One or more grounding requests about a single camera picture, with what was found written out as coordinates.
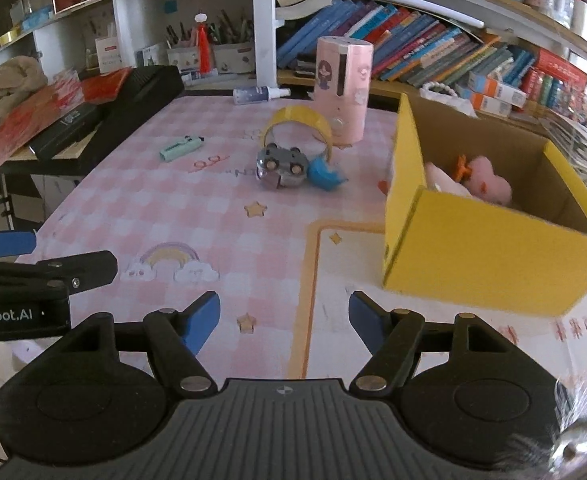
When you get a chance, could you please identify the beige crumpled cloth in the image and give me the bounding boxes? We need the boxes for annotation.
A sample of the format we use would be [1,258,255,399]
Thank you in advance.
[0,56,49,123]

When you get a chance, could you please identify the white pen holder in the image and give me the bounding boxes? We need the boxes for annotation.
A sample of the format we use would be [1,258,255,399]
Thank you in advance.
[166,45,204,73]
[212,42,255,75]

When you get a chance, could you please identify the red tassel ornament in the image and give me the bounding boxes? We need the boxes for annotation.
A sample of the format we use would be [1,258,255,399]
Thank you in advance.
[196,12,214,75]

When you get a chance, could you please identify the pink fluffy plush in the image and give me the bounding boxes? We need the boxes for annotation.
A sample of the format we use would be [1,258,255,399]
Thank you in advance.
[425,161,467,196]

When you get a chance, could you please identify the white card box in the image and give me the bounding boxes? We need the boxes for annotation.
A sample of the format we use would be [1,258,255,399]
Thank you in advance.
[93,35,124,73]

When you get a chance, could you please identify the yellow cardboard box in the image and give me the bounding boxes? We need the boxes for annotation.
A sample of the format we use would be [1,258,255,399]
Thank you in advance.
[382,92,587,317]

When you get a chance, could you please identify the stack of newspapers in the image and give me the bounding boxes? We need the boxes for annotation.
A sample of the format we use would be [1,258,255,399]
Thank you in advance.
[543,110,587,201]

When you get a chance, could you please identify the yellow tape roll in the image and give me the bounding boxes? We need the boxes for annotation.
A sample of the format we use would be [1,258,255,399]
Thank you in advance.
[263,106,334,163]

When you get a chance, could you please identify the red patterned packet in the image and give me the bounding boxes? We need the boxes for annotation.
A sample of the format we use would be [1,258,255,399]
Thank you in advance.
[0,71,86,181]
[80,67,133,103]

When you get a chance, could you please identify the pink toy with orange parts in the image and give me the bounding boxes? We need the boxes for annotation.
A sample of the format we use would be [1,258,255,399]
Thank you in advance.
[456,154,513,206]

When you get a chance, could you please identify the blue whale toy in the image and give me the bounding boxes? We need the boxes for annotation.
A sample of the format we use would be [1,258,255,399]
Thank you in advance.
[307,156,349,192]

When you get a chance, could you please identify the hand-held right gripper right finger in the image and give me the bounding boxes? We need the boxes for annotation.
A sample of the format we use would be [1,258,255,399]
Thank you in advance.
[348,290,521,395]

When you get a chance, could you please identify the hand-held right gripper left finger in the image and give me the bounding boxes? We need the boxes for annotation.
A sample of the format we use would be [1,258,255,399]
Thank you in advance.
[68,291,222,395]

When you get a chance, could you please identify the pink cylinder dispenser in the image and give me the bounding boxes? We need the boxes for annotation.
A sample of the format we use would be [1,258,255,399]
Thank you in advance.
[312,36,375,145]

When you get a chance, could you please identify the red book box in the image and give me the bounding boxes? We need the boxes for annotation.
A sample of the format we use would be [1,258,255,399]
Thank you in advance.
[521,49,587,108]

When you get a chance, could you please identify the orange white small boxes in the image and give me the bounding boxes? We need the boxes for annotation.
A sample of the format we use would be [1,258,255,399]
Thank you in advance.
[466,71,527,118]

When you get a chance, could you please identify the white bookshelf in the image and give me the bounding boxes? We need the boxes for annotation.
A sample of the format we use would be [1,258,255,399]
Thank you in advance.
[0,0,587,111]

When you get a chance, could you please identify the small spray bottle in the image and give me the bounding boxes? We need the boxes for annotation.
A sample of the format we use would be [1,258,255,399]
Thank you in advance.
[232,86,291,106]

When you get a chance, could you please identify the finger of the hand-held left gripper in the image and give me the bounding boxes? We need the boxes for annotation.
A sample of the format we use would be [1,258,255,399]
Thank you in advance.
[0,230,37,261]
[0,251,119,297]

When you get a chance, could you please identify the green tube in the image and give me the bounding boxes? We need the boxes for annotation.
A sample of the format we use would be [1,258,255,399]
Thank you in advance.
[159,135,205,162]

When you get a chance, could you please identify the long black box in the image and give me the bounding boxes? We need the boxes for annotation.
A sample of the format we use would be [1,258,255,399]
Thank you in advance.
[28,105,105,162]

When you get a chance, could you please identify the pink checked tablecloth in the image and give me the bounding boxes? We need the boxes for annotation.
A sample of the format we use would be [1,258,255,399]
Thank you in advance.
[16,95,587,381]

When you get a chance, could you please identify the row of leaning books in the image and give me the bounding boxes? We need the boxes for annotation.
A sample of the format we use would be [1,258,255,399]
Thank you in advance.
[276,0,537,88]

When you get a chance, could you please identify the grey toy car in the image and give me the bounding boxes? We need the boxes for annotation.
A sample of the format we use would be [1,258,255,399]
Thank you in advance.
[256,143,310,188]

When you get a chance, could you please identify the white pearl bracelet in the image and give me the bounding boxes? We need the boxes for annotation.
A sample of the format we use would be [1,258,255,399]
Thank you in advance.
[420,81,459,101]

